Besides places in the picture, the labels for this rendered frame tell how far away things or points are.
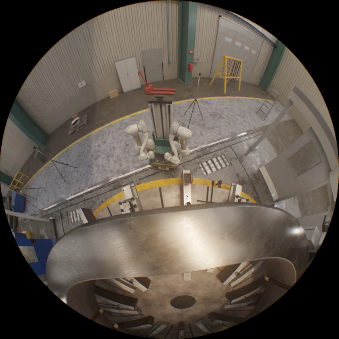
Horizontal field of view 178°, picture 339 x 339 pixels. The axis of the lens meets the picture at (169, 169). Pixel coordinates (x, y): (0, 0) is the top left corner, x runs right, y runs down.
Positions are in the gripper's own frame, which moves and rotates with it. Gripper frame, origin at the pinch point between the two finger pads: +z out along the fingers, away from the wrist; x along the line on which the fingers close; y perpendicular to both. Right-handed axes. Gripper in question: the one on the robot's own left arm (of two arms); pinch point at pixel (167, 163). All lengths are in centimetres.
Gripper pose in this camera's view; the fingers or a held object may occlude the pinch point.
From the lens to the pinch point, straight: 213.9
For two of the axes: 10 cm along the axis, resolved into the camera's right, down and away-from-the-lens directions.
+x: 9.9, 1.2, -0.7
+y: -1.3, 9.2, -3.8
